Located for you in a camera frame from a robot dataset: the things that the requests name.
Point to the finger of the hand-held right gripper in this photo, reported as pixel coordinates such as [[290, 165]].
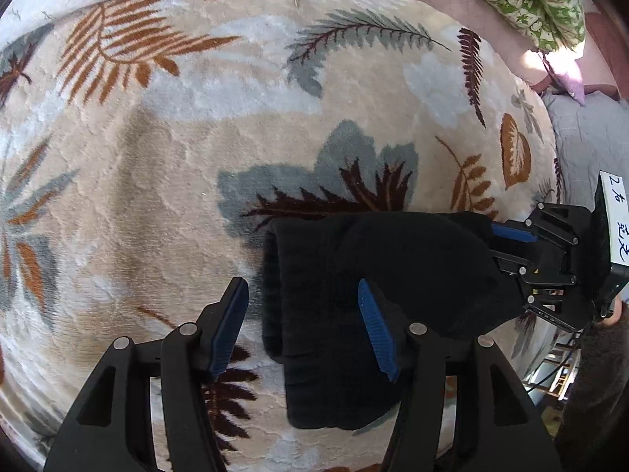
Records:
[[540, 270], [511, 232]]

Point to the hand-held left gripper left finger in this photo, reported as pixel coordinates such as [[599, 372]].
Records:
[[228, 327]]

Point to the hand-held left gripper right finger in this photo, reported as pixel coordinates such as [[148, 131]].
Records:
[[376, 329]]

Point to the black pants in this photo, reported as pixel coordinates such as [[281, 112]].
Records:
[[344, 255]]

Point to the person's right forearm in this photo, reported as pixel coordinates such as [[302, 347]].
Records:
[[599, 393]]

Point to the person's right hand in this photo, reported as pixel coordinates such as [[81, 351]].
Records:
[[620, 313]]

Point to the grey quilted pillow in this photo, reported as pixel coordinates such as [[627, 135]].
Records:
[[589, 132]]

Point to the purple pillow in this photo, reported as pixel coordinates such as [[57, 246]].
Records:
[[570, 78]]

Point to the leaf-print plush blanket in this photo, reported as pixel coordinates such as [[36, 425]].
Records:
[[147, 182]]

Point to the metal frame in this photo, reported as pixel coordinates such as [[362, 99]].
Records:
[[553, 368]]

